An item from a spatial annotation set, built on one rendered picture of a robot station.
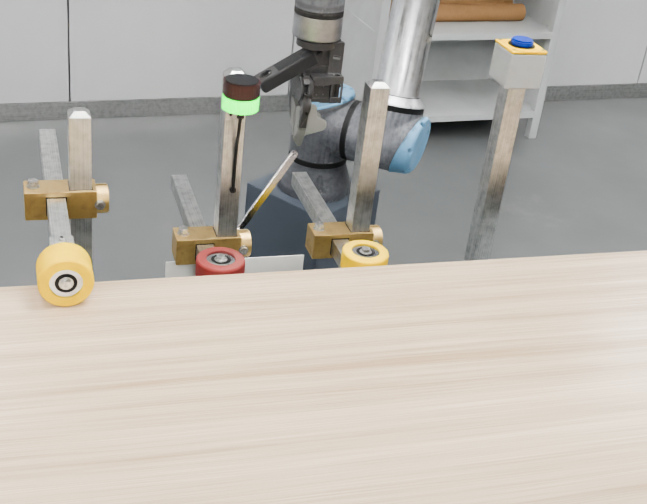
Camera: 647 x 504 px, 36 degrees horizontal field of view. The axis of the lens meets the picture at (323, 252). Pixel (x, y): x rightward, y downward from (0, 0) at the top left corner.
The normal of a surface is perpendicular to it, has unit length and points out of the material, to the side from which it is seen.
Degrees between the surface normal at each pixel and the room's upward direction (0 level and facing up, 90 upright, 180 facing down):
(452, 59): 90
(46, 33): 90
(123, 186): 0
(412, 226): 0
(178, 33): 90
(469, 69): 90
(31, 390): 0
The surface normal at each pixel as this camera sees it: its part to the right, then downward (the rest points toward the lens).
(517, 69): 0.28, 0.50
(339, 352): 0.11, -0.87
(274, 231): -0.63, 0.32
